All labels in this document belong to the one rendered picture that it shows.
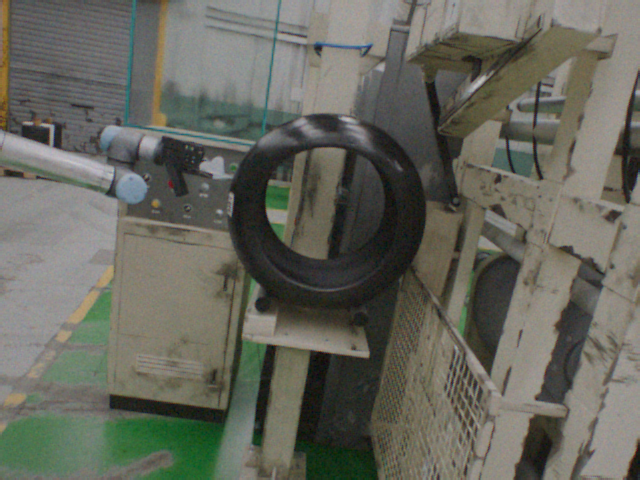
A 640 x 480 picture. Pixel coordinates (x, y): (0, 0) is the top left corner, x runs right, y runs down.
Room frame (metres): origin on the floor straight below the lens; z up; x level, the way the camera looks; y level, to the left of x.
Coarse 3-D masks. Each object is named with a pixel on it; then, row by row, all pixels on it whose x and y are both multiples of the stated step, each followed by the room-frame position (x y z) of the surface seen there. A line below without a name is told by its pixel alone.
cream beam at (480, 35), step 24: (432, 0) 1.38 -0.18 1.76; (480, 0) 1.06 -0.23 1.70; (504, 0) 1.06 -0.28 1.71; (528, 0) 1.06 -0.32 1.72; (432, 24) 1.31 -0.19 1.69; (456, 24) 1.07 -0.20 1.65; (480, 24) 1.06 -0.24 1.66; (504, 24) 1.06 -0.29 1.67; (408, 48) 1.61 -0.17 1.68; (432, 48) 1.30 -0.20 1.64; (456, 48) 1.24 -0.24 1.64; (480, 48) 1.19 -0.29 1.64; (504, 48) 1.13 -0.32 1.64
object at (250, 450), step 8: (248, 448) 1.83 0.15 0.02; (256, 448) 1.84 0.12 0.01; (248, 456) 1.78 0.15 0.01; (296, 456) 1.83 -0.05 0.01; (304, 456) 1.84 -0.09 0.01; (304, 464) 1.79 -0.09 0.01; (240, 472) 1.68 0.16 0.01; (248, 472) 1.69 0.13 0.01; (256, 472) 1.69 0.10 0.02; (304, 472) 1.74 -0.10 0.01
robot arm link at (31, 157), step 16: (0, 144) 1.07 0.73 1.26; (16, 144) 1.09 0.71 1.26; (32, 144) 1.12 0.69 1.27; (0, 160) 1.07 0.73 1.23; (16, 160) 1.09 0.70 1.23; (32, 160) 1.10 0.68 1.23; (48, 160) 1.12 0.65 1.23; (64, 160) 1.15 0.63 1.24; (80, 160) 1.17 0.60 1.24; (48, 176) 1.13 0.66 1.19; (64, 176) 1.15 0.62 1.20; (80, 176) 1.16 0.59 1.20; (96, 176) 1.18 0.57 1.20; (112, 176) 1.21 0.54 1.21; (128, 176) 1.22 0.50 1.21; (112, 192) 1.21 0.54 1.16; (128, 192) 1.21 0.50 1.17; (144, 192) 1.24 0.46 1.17
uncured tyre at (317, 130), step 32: (288, 128) 1.31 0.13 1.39; (320, 128) 1.29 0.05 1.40; (352, 128) 1.31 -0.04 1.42; (256, 160) 1.29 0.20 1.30; (384, 160) 1.30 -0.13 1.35; (256, 192) 1.28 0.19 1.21; (416, 192) 1.32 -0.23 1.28; (256, 224) 1.30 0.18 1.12; (384, 224) 1.57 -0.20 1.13; (416, 224) 1.31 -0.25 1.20; (256, 256) 1.28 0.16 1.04; (288, 256) 1.55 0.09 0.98; (352, 256) 1.56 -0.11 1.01; (384, 256) 1.54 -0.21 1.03; (288, 288) 1.29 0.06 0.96; (320, 288) 1.30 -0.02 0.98; (352, 288) 1.29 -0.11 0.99; (384, 288) 1.32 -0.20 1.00
